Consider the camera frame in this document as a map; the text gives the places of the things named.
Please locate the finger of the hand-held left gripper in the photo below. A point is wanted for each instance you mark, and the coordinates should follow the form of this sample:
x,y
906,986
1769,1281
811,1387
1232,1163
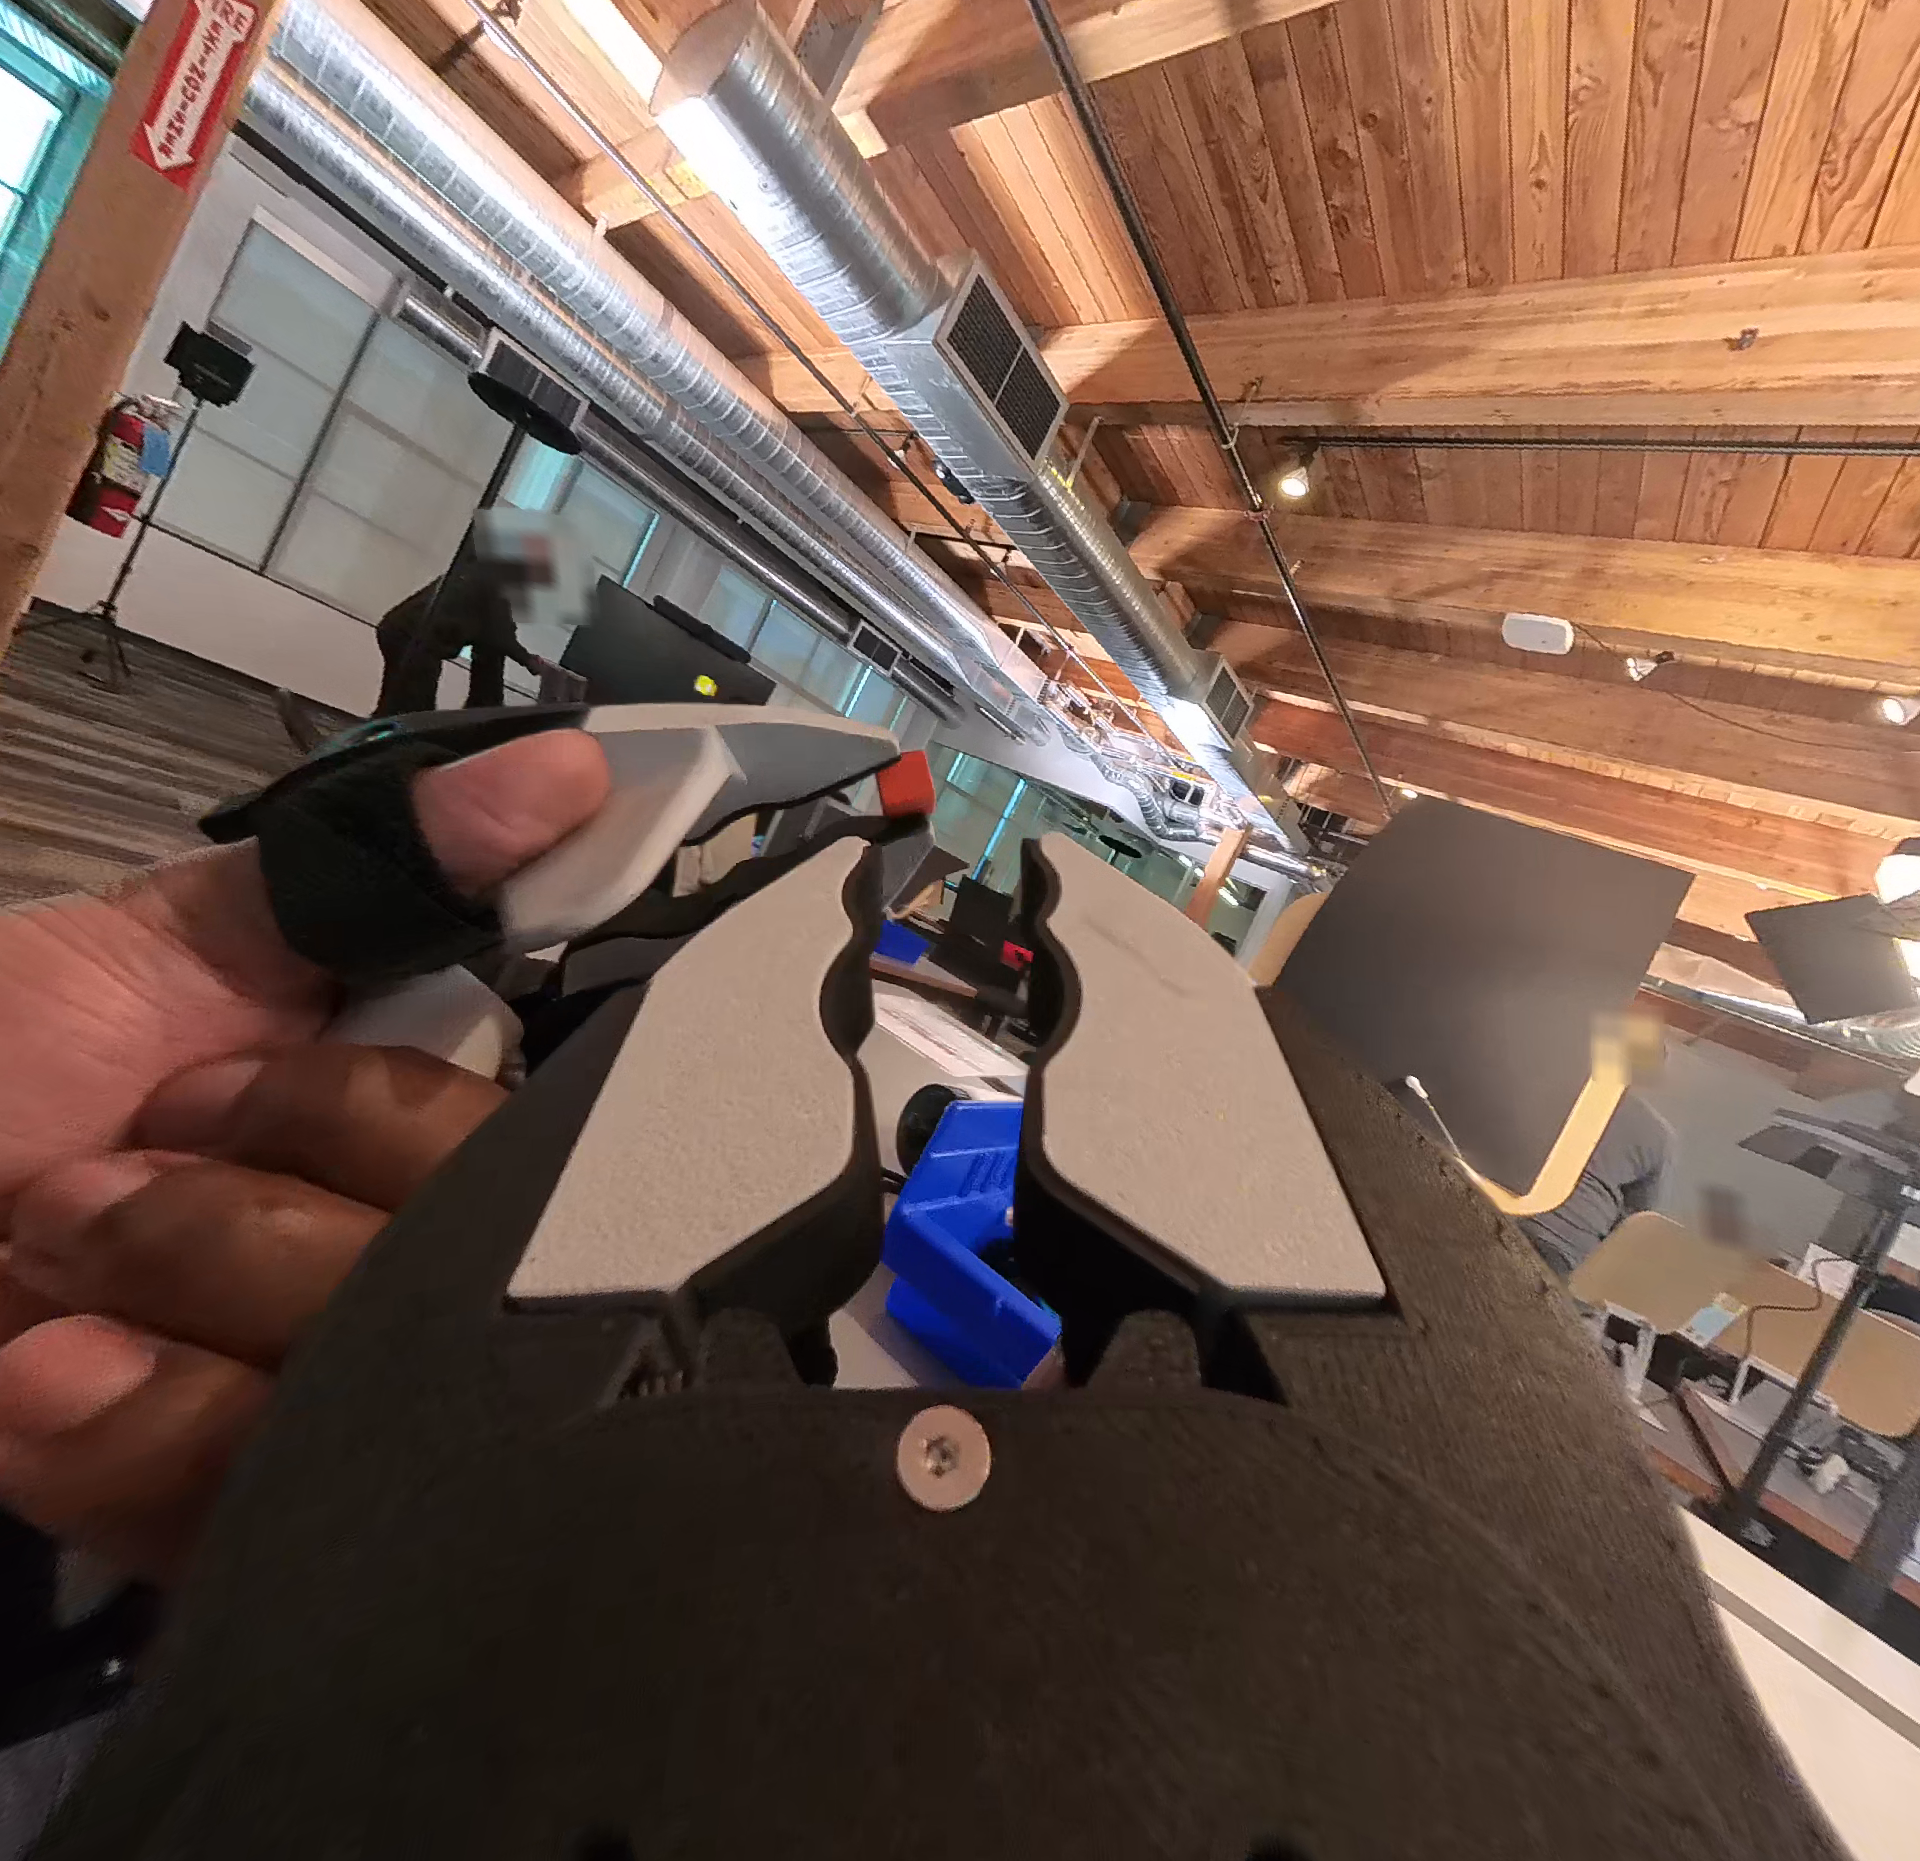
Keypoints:
x,y
909,855
810,759

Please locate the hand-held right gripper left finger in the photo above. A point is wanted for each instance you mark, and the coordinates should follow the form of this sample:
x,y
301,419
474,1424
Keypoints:
x,y
704,1128

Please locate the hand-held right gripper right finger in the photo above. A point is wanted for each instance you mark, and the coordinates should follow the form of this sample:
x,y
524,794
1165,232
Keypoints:
x,y
1201,1142

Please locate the small red cube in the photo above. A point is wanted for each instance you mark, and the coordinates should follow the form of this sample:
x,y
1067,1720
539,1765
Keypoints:
x,y
909,787

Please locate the person's left hand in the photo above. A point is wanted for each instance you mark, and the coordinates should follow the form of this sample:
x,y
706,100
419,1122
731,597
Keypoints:
x,y
149,1142

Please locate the black monitor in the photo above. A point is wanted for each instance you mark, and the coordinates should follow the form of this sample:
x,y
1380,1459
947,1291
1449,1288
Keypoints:
x,y
660,655

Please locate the large blue plastic bin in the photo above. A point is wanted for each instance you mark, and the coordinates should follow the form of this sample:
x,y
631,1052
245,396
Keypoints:
x,y
962,1277

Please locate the black panel wooden rim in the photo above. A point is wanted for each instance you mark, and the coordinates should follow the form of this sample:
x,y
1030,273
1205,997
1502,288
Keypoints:
x,y
1472,989

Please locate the black tripod stand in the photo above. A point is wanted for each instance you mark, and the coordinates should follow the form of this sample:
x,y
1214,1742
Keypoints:
x,y
145,540

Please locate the red fire extinguisher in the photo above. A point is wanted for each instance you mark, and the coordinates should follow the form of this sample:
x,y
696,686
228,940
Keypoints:
x,y
113,464

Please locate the white ceiling access point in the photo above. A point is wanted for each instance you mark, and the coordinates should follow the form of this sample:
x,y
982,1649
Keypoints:
x,y
1540,633

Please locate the small black panel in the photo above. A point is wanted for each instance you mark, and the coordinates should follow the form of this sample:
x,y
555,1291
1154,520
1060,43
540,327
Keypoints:
x,y
1839,960

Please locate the red and white sign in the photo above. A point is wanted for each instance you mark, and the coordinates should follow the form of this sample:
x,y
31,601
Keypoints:
x,y
197,76

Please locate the silver vent duct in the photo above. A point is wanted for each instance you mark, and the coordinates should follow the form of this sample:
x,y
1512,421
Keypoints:
x,y
962,332

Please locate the silver spiral air duct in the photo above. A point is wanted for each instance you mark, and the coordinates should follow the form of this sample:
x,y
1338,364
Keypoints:
x,y
598,332

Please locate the wooden support post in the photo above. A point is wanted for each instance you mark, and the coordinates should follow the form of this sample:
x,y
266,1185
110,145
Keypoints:
x,y
105,316

